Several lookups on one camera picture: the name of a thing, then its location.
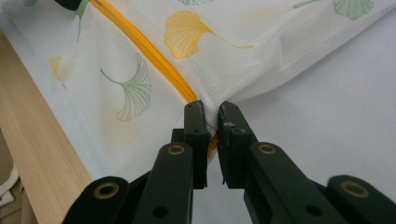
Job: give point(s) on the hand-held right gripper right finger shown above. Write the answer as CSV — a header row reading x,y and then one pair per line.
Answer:
x,y
236,155

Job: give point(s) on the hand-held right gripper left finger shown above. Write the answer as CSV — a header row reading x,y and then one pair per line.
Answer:
x,y
194,155

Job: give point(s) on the white leaf-print mesh zipper bag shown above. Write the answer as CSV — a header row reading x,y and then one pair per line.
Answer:
x,y
218,71

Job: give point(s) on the light wooden table edge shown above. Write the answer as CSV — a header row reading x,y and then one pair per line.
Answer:
x,y
37,149

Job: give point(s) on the white rounded object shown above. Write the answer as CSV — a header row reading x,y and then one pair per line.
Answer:
x,y
8,186

